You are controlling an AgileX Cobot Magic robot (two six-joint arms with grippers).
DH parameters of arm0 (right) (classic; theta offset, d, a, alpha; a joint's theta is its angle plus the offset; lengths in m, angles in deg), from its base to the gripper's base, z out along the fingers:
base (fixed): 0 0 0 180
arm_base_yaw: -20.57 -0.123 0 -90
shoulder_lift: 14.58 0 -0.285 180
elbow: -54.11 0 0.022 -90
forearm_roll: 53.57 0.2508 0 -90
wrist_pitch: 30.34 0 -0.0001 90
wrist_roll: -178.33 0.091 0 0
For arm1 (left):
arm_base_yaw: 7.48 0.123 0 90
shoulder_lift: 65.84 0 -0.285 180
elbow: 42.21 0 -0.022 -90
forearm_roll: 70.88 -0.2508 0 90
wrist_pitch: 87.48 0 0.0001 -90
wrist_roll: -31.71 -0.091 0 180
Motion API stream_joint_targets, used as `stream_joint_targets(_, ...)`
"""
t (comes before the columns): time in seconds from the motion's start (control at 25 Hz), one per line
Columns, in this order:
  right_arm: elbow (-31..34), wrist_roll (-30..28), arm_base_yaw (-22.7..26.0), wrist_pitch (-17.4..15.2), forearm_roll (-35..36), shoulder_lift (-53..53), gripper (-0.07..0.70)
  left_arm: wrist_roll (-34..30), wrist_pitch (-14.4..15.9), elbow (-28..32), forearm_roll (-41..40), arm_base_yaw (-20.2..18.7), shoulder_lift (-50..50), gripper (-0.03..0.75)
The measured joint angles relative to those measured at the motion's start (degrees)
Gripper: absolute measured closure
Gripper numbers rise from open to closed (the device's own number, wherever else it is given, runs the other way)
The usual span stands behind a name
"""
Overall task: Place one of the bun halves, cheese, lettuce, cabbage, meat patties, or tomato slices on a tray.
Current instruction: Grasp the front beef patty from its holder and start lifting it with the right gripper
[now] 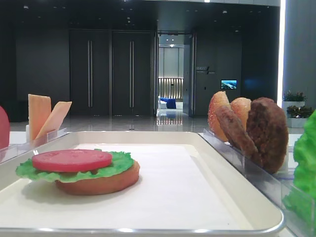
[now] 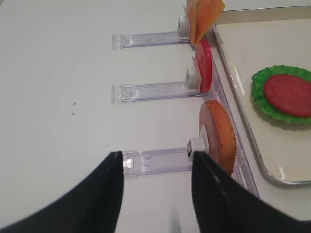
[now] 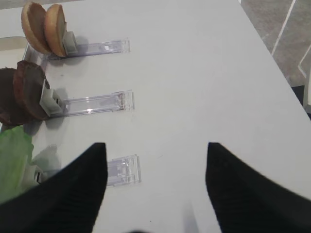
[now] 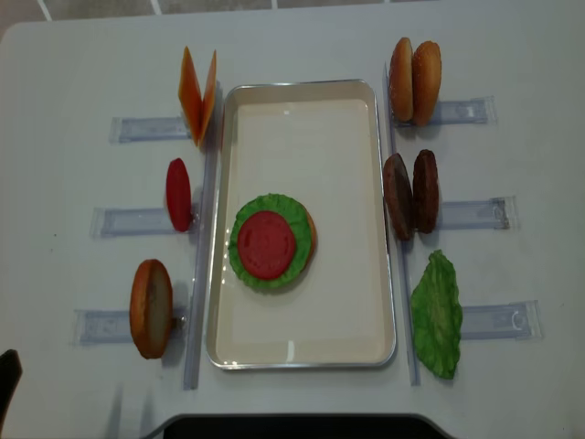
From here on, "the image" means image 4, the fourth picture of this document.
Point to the clear acrylic rack left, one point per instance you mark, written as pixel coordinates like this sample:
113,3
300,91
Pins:
95,327

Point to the upright green lettuce leaf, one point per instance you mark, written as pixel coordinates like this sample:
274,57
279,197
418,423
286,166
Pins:
437,317

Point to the red tomato slice on stack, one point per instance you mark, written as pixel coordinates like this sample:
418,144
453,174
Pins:
266,245

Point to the bottom bun on tray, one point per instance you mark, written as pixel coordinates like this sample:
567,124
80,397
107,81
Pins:
305,234

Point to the orange cheese slice right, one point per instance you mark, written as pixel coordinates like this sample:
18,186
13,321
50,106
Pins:
208,102

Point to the upright red tomato slice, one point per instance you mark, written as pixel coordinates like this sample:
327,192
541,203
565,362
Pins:
178,195

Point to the orange cheese slice left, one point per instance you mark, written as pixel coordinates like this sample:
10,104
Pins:
189,95

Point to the orange cheese slice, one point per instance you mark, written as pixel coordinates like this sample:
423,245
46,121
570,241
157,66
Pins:
189,95
208,102

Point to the black object bottom left corner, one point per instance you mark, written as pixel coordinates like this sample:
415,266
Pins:
10,374

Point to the black base bottom edge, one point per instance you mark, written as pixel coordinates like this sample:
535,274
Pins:
302,426

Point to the sesame bun half upright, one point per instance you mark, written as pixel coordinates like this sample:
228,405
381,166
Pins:
426,81

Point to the clear acrylic rack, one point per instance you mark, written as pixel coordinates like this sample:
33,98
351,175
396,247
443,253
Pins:
95,327
520,320

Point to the green lettuce leaf on stack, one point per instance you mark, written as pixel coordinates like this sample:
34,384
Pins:
278,203

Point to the smooth bun half upright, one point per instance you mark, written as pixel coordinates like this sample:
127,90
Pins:
400,80

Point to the clear acrylic rack right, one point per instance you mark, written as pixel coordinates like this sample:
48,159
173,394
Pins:
520,320

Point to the white rectangular metal tray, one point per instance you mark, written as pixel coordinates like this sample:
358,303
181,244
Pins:
319,143

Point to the upright bun half left side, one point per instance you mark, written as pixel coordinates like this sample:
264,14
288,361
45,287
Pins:
151,309

